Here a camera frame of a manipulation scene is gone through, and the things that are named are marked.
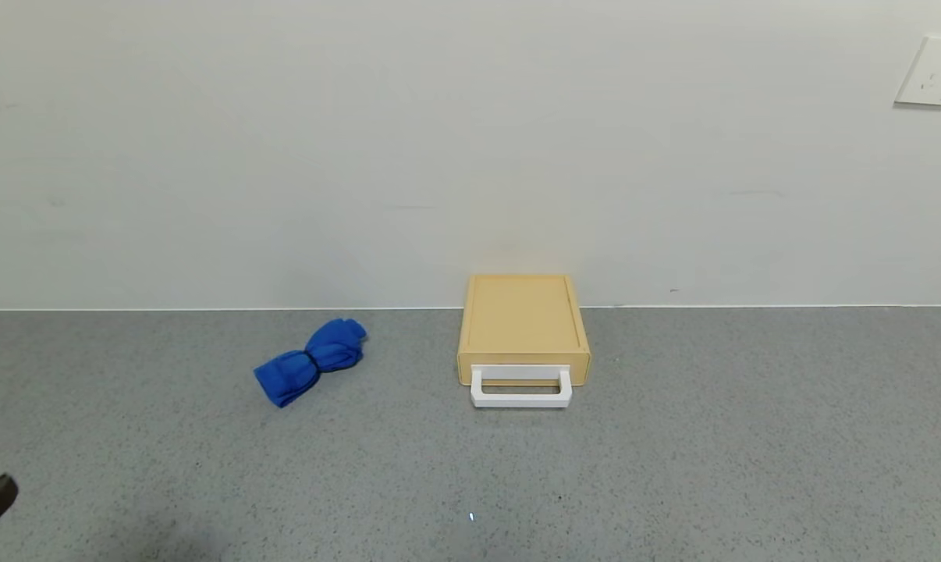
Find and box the blue rolled cloth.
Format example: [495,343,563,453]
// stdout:
[254,317,368,409]

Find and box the yellow drawer with white handle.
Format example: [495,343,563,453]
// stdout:
[469,364,574,409]

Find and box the white wall outlet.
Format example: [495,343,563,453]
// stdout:
[894,35,941,108]

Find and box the yellow drawer case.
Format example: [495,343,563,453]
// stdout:
[456,273,592,387]

